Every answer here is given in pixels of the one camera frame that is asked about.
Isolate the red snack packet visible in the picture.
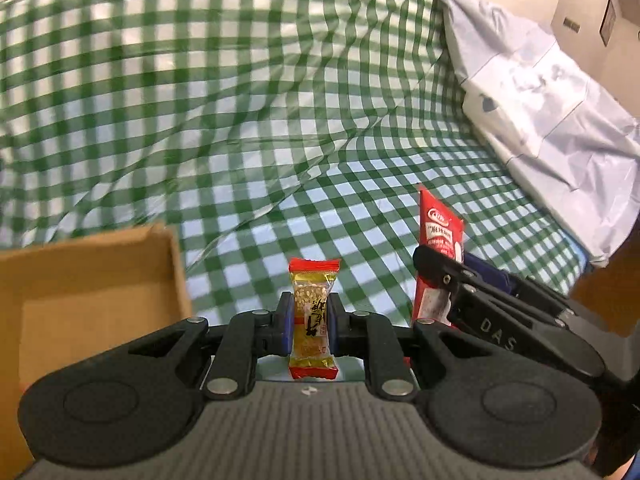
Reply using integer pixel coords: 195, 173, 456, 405
412, 185, 464, 325

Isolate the white printed pillow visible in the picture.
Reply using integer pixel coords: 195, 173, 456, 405
440, 0, 639, 266

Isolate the green checkered cloth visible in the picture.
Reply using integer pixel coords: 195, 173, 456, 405
1, 0, 587, 324

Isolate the white cardboard box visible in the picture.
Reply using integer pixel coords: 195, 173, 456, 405
552, 0, 639, 117

